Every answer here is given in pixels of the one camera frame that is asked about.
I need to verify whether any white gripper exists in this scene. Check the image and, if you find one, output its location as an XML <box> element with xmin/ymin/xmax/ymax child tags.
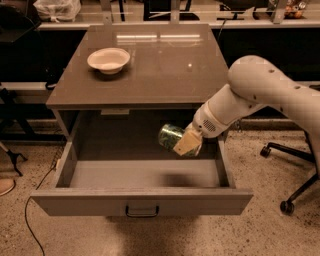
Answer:
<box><xmin>173</xmin><ymin>102</ymin><xmax>229</xmax><ymax>156</ymax></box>

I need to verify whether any green soda can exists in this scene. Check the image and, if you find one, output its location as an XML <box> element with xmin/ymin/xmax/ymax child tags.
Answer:
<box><xmin>158</xmin><ymin>124</ymin><xmax>186</xmax><ymax>153</ymax></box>

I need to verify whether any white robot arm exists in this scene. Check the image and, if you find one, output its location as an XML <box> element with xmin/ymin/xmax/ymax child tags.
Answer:
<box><xmin>174</xmin><ymin>55</ymin><xmax>320</xmax><ymax>166</ymax></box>

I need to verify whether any open grey top drawer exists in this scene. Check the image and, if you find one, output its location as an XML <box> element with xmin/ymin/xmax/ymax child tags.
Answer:
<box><xmin>31</xmin><ymin>110</ymin><xmax>253</xmax><ymax>216</ymax></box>

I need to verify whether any grey drawer cabinet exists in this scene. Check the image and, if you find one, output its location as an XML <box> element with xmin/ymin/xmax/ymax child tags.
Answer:
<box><xmin>47</xmin><ymin>23</ymin><xmax>228</xmax><ymax>135</ymax></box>

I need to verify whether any white bowl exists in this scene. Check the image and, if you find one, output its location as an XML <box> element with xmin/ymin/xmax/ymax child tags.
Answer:
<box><xmin>87</xmin><ymin>48</ymin><xmax>130</xmax><ymax>75</ymax></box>

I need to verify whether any black office chair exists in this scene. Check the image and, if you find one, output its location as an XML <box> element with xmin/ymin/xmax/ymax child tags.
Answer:
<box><xmin>260</xmin><ymin>132</ymin><xmax>320</xmax><ymax>216</ymax></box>

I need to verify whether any fruit pile on shelf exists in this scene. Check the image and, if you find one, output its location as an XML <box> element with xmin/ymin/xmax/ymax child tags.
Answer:
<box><xmin>284</xmin><ymin>0</ymin><xmax>307</xmax><ymax>19</ymax></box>

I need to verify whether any long grey background bench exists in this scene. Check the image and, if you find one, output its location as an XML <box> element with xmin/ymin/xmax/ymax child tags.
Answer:
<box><xmin>0</xmin><ymin>19</ymin><xmax>320</xmax><ymax>91</ymax></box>

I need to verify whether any black stand leg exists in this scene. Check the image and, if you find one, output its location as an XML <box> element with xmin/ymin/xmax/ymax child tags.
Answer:
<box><xmin>0</xmin><ymin>141</ymin><xmax>27</xmax><ymax>176</ymax></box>

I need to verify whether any white plastic bag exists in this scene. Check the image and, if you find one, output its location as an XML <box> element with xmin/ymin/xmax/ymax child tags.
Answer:
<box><xmin>34</xmin><ymin>0</ymin><xmax>81</xmax><ymax>22</ymax></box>

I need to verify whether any black drawer handle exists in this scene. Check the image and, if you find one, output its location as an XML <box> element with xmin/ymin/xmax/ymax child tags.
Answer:
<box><xmin>125</xmin><ymin>206</ymin><xmax>159</xmax><ymax>218</ymax></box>

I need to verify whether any black floor cable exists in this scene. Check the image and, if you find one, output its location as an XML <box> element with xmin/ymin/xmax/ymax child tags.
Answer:
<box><xmin>24</xmin><ymin>164</ymin><xmax>58</xmax><ymax>256</ymax></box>

